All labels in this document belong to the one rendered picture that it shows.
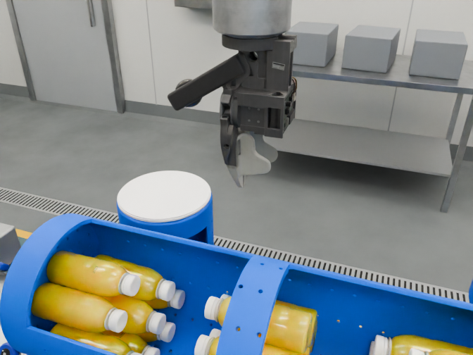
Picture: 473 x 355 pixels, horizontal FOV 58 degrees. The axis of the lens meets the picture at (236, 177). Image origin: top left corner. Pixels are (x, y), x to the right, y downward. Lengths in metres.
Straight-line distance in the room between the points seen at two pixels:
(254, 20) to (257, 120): 0.12
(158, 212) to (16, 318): 0.51
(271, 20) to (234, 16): 0.04
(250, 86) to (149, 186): 0.86
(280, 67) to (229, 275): 0.53
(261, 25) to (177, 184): 0.91
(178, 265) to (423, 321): 0.50
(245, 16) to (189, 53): 3.78
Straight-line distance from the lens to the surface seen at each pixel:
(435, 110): 3.96
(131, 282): 0.84
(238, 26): 0.49
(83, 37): 4.82
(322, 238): 2.85
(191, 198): 1.27
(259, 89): 0.53
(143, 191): 1.33
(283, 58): 0.51
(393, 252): 2.86
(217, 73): 0.53
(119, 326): 0.85
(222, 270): 0.92
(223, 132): 0.53
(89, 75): 4.91
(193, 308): 0.98
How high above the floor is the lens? 1.72
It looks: 30 degrees down
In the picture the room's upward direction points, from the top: straight up
